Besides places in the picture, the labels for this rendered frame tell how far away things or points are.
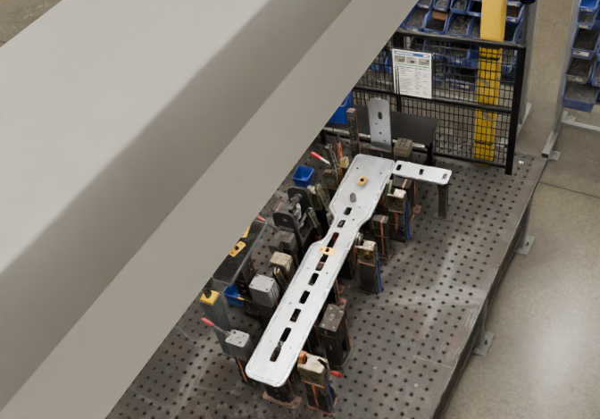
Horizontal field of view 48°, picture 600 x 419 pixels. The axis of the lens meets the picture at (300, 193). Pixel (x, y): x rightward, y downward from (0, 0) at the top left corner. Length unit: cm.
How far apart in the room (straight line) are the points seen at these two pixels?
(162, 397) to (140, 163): 306
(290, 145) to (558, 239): 422
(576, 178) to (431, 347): 212
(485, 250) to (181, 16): 329
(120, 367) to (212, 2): 17
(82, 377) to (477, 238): 336
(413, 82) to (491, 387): 169
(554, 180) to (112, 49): 467
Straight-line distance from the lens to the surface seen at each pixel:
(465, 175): 394
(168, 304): 33
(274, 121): 36
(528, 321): 419
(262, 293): 301
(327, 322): 294
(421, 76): 362
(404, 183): 349
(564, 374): 404
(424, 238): 360
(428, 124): 373
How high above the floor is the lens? 349
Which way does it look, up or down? 46 degrees down
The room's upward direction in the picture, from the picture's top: 12 degrees counter-clockwise
